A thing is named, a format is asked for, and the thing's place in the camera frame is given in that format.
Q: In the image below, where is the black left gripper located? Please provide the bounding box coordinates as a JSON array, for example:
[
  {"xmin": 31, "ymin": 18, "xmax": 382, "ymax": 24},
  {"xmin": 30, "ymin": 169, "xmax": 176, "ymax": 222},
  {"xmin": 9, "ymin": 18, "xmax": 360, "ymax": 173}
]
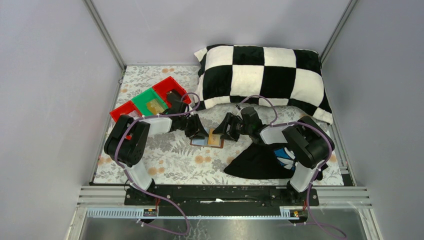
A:
[{"xmin": 178, "ymin": 113, "xmax": 209, "ymax": 140}]

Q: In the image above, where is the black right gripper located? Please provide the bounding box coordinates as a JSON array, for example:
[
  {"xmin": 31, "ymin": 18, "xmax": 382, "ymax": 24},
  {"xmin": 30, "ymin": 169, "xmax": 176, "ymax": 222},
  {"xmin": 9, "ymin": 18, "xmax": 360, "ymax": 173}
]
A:
[{"xmin": 212, "ymin": 113, "xmax": 252, "ymax": 143}]

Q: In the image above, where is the brown leather card holder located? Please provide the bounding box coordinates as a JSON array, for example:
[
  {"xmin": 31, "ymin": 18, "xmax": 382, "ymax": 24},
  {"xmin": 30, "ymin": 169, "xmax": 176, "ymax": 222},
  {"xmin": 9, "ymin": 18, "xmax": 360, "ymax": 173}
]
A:
[{"xmin": 190, "ymin": 128, "xmax": 224, "ymax": 149}]

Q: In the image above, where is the gold credit card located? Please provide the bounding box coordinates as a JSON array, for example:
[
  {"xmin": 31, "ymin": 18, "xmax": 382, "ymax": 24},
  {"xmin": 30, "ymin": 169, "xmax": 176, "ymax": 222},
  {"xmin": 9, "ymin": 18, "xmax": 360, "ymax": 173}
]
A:
[{"xmin": 207, "ymin": 128, "xmax": 222, "ymax": 147}]

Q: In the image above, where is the black shirt blue white print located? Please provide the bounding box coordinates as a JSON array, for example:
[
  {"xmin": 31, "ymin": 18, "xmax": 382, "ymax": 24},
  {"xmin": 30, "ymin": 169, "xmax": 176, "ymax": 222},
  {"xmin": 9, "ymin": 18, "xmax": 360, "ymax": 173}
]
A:
[{"xmin": 223, "ymin": 143, "xmax": 301, "ymax": 180}]

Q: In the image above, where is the green plastic bin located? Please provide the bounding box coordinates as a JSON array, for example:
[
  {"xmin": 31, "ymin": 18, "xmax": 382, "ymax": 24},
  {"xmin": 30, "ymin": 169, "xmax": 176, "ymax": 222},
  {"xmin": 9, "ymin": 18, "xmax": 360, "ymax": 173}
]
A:
[{"xmin": 131, "ymin": 88, "xmax": 168, "ymax": 116}]

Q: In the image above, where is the red bin with cards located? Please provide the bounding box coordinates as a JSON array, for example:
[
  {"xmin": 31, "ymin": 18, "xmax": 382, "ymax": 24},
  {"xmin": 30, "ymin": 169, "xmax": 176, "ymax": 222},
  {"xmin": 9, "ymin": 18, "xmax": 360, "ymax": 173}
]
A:
[{"xmin": 109, "ymin": 100, "xmax": 142, "ymax": 122}]

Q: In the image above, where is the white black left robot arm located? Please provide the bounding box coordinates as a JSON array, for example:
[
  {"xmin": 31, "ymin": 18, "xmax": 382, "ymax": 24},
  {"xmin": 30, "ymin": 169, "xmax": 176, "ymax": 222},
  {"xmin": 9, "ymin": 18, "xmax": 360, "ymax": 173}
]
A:
[{"xmin": 103, "ymin": 100, "xmax": 209, "ymax": 206}]

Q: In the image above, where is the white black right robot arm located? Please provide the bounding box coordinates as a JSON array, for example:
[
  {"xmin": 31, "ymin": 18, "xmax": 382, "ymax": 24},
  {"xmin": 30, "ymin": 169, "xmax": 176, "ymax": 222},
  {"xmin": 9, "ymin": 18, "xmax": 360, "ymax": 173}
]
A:
[{"xmin": 213, "ymin": 106, "xmax": 335, "ymax": 206}]

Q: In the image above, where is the floral patterned table mat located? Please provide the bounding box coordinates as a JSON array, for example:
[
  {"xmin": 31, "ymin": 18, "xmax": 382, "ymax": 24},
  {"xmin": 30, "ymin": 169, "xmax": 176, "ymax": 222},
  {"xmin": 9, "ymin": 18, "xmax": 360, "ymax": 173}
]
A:
[{"xmin": 93, "ymin": 65, "xmax": 344, "ymax": 186}]

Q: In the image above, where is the black object in red bin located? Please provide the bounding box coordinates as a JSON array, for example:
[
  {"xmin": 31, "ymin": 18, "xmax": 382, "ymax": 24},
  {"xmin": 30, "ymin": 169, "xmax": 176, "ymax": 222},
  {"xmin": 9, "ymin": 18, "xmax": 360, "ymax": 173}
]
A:
[{"xmin": 166, "ymin": 91, "xmax": 182, "ymax": 105}]

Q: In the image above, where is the yellow object in green bin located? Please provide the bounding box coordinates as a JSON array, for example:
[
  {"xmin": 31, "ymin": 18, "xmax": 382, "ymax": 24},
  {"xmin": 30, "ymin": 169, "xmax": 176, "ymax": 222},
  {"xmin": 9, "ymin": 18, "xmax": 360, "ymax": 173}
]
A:
[{"xmin": 146, "ymin": 99, "xmax": 165, "ymax": 115}]

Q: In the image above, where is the black white checkered pillow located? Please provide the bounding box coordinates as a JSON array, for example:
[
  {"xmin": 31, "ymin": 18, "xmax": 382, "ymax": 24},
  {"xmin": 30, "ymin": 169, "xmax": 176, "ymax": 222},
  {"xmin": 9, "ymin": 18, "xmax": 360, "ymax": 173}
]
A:
[{"xmin": 194, "ymin": 44, "xmax": 334, "ymax": 124}]

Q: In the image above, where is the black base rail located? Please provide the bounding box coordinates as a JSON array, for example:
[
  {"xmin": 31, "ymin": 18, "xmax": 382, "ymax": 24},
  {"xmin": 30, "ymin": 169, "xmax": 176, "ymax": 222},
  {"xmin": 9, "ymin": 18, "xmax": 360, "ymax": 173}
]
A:
[{"xmin": 124, "ymin": 185, "xmax": 320, "ymax": 217}]

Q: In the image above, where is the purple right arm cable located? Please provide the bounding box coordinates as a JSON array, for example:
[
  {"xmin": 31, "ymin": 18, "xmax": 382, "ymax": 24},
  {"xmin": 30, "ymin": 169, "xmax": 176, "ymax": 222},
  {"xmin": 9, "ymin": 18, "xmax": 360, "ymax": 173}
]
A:
[{"xmin": 235, "ymin": 95, "xmax": 347, "ymax": 239}]

